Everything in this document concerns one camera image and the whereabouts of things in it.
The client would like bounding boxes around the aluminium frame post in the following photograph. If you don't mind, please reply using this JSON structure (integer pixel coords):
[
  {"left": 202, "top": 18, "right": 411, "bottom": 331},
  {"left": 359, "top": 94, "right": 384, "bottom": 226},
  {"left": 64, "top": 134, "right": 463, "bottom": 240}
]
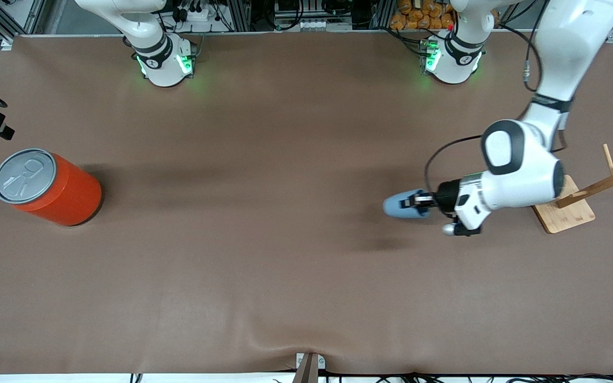
[{"left": 225, "top": 0, "right": 251, "bottom": 32}]

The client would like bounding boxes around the black arm cable with connector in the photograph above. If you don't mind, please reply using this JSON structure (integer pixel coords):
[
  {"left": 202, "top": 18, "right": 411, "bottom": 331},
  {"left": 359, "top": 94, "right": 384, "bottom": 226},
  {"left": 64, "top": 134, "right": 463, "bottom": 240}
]
[{"left": 493, "top": 21, "right": 545, "bottom": 107}]

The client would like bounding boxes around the brown table mat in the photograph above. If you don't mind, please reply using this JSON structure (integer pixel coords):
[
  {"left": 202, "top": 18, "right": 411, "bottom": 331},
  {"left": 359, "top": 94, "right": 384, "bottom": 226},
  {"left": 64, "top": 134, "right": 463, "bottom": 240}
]
[{"left": 0, "top": 32, "right": 613, "bottom": 376}]

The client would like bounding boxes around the blue plastic cup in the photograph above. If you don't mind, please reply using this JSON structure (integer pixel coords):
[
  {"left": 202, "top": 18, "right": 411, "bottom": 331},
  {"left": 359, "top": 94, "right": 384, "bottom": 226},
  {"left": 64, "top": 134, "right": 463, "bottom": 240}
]
[{"left": 383, "top": 189, "right": 436, "bottom": 220}]

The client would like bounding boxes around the wooden cup stand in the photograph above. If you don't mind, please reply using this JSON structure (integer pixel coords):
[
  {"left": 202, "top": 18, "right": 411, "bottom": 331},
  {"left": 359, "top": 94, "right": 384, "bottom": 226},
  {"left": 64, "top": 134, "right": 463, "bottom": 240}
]
[{"left": 532, "top": 144, "right": 613, "bottom": 235}]

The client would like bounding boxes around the bag of orange snacks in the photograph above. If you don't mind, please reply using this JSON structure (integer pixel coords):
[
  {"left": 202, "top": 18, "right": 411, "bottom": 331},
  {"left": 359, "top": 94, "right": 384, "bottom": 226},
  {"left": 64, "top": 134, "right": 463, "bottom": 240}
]
[{"left": 390, "top": 0, "right": 456, "bottom": 31}]

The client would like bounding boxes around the black base cable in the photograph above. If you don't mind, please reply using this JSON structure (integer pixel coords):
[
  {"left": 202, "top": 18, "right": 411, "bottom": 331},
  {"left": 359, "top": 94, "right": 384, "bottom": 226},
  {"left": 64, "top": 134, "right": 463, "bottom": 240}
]
[{"left": 384, "top": 26, "right": 429, "bottom": 56}]

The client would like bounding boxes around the white power strip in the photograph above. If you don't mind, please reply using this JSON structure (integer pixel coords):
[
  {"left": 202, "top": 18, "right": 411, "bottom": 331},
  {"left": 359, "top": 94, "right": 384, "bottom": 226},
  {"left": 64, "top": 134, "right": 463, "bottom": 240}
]
[{"left": 176, "top": 5, "right": 218, "bottom": 22}]

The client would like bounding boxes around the red can with grey lid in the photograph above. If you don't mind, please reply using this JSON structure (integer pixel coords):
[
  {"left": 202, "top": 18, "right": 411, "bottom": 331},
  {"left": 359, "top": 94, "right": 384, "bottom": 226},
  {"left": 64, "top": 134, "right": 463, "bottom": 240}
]
[{"left": 0, "top": 148, "right": 103, "bottom": 227}]

